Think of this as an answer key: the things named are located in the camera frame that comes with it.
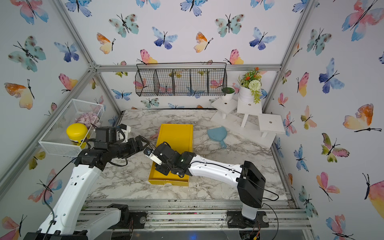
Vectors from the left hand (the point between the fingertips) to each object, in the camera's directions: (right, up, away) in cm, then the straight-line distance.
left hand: (146, 143), depth 73 cm
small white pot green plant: (+47, +32, +29) cm, 63 cm away
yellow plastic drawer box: (+16, +3, +6) cm, 17 cm away
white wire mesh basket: (-35, +2, -9) cm, 37 cm away
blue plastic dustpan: (+40, +3, +37) cm, 55 cm away
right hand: (+6, -8, +2) cm, 10 cm away
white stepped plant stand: (+59, +13, +31) cm, 67 cm away
